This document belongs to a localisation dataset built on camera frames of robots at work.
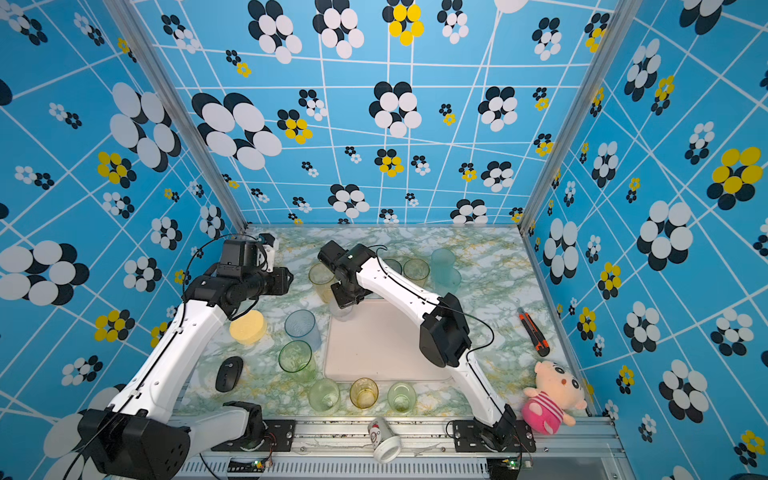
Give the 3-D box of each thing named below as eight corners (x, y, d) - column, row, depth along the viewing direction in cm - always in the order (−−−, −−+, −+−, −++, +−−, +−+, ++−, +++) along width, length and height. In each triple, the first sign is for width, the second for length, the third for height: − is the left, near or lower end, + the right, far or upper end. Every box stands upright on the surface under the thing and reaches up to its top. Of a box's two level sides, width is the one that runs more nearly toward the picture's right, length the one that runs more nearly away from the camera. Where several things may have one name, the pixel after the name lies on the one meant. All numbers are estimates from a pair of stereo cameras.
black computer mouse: (218, 392, 83) (211, 388, 80) (229, 360, 88) (223, 355, 85) (235, 392, 83) (229, 388, 80) (245, 360, 88) (240, 355, 85)
